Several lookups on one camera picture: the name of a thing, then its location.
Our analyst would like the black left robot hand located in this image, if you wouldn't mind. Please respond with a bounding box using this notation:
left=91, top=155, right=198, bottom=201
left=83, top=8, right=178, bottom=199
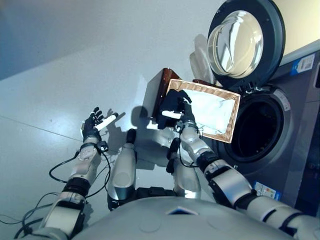
left=81, top=106, right=120, bottom=141

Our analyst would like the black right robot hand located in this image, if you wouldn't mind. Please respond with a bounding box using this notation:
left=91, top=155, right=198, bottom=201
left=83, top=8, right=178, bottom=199
left=161, top=97, right=197, bottom=126

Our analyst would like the dark navy garment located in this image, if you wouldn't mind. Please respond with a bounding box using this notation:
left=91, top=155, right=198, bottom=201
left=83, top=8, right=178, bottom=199
left=157, top=89, right=193, bottom=130

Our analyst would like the white basket liner cloth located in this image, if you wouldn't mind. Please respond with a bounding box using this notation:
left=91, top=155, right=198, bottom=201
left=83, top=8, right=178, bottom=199
left=184, top=89, right=237, bottom=133

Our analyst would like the grey front-load washing machine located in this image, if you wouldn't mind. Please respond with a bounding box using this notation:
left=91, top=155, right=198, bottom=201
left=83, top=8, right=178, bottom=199
left=209, top=44, right=320, bottom=218

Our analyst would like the washing machine glass door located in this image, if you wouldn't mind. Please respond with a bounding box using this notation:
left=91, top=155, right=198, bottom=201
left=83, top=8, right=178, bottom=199
left=206, top=0, right=286, bottom=88

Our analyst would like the glossy brown stand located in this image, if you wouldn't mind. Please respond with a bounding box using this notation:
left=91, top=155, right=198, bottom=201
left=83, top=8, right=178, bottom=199
left=142, top=67, right=223, bottom=121

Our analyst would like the wicker laundry basket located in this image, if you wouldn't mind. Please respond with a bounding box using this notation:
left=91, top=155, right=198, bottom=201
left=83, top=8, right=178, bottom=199
left=156, top=78, right=241, bottom=144

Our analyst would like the silver left robot leg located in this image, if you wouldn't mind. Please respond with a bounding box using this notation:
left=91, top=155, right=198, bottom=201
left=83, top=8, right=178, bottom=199
left=107, top=128, right=138, bottom=211

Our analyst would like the silver robot leg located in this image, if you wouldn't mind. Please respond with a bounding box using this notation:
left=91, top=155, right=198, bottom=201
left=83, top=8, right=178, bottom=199
left=107, top=128, right=138, bottom=211
left=166, top=137, right=202, bottom=200

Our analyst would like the silver right robot leg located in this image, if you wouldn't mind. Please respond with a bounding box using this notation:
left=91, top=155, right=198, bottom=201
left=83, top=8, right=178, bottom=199
left=166, top=137, right=202, bottom=200

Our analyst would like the blue white chest emblem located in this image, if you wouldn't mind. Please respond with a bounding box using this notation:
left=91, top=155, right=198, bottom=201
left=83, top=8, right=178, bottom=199
left=164, top=205, right=200, bottom=216

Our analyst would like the grey robot torso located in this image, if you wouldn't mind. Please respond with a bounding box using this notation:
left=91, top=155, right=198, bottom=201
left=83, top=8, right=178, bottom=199
left=32, top=196, right=296, bottom=240

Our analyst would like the blue energy label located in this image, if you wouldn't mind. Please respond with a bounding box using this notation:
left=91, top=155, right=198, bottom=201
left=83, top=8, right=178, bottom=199
left=252, top=181, right=282, bottom=201

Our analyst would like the small blue washer sticker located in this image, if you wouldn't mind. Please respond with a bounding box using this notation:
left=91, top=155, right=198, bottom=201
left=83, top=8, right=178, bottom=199
left=291, top=53, right=316, bottom=76

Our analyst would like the dark glossy vented appliance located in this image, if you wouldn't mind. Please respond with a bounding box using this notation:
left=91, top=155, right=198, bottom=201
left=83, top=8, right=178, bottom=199
left=294, top=107, right=320, bottom=218

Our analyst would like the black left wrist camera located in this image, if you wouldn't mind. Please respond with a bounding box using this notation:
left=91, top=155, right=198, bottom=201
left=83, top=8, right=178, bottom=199
left=97, top=141, right=110, bottom=153

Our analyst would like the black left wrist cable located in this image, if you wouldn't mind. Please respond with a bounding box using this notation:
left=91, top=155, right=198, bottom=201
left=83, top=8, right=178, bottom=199
left=49, top=149, right=112, bottom=198

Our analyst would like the thin black floor cable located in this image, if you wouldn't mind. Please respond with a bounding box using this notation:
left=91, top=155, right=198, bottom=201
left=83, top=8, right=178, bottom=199
left=0, top=191, right=61, bottom=226

